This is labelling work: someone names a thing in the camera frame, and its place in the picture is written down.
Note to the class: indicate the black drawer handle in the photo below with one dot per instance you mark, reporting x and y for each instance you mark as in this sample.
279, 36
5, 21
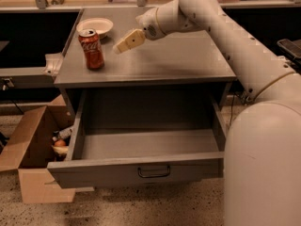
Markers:
153, 172

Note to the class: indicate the open grey top drawer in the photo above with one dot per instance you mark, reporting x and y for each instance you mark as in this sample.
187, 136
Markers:
116, 131

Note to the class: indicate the red coke can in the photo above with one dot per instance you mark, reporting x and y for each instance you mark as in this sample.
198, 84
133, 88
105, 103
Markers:
90, 43

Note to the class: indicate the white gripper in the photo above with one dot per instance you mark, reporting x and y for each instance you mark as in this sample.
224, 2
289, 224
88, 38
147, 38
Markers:
149, 24

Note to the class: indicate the grey metal bracket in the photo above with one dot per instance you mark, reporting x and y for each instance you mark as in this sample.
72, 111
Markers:
53, 64

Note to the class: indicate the brown cardboard box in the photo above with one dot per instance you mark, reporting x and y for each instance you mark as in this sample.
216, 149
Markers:
29, 150

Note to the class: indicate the white paper bowl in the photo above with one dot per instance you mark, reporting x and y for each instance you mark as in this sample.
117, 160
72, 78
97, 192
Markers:
101, 25

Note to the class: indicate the orange round fruit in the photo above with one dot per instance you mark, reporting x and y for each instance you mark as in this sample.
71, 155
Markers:
60, 143

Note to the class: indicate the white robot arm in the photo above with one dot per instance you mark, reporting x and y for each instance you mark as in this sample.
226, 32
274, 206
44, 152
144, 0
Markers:
262, 161

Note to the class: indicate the white plastic bottle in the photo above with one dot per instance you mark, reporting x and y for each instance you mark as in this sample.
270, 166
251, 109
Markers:
62, 134

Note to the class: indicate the grey metal cabinet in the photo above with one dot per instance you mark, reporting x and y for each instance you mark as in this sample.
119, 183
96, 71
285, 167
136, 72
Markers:
177, 58

